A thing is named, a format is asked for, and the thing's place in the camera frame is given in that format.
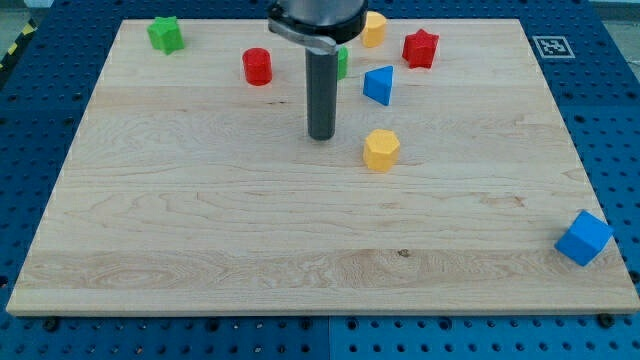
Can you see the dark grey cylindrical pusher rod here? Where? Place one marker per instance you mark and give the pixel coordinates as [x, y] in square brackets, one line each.
[321, 94]

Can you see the yellow hexagon block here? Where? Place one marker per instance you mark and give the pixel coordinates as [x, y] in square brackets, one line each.
[381, 150]

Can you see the blue cube block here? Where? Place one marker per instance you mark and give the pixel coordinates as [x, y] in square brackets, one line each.
[585, 238]

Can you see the green cylinder block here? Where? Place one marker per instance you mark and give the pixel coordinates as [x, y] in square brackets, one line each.
[342, 62]

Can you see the yellow cylinder block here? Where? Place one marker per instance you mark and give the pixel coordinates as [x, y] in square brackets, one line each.
[374, 32]

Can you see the blue triangle block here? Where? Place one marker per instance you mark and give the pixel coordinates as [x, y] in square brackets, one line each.
[378, 84]

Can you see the red cylinder block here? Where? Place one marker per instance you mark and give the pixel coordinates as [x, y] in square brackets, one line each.
[257, 66]

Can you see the red star block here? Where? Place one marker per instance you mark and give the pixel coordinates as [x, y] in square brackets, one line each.
[419, 49]

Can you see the green star block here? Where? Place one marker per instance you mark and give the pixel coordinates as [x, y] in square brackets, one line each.
[165, 34]

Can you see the light wooden board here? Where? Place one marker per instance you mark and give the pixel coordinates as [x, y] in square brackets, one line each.
[189, 192]

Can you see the white fiducial marker tag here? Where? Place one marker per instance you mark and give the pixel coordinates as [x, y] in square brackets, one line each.
[553, 47]

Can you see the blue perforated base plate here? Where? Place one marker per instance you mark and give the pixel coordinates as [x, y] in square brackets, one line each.
[45, 96]

